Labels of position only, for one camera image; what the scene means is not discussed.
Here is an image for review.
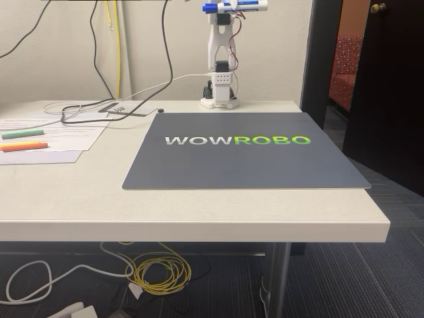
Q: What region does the metal table leg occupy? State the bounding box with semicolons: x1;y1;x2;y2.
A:
268;242;293;318

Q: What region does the grey hanging cable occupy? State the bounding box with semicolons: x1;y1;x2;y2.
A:
0;0;53;60

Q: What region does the yellow hanging cable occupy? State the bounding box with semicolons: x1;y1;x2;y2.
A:
105;0;121;100

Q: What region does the orange marker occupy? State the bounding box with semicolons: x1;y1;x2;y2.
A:
0;141;48;153

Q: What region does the blank paper sheet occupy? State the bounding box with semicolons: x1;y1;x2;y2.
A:
0;150;84;166

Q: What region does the white power strip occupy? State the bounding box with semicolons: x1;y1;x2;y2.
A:
48;301;98;318

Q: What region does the white USB cable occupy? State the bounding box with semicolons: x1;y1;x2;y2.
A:
43;72;213;121

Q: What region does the thick black cable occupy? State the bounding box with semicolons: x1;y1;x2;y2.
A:
61;0;175;126

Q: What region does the red patterned chair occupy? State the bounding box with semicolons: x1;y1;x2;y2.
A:
329;32;364;113

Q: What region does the blue Expo dry-erase marker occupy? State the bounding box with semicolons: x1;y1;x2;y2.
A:
202;0;269;15

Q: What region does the dark wooden door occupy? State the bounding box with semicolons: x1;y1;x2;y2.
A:
342;0;424;198

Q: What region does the green marker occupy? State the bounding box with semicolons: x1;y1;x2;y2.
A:
1;129;45;140

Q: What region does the thin black cable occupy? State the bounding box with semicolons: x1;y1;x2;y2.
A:
89;0;119;101

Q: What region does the coiled yellow cable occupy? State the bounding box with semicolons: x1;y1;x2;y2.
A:
118;240;193;296

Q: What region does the grey WOWROBO mat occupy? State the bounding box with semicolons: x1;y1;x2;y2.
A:
121;112;373;191

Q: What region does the white floor cable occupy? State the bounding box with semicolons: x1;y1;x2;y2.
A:
4;241;134;304

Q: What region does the printed paper sheet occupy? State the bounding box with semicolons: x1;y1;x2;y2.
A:
0;110;114;152

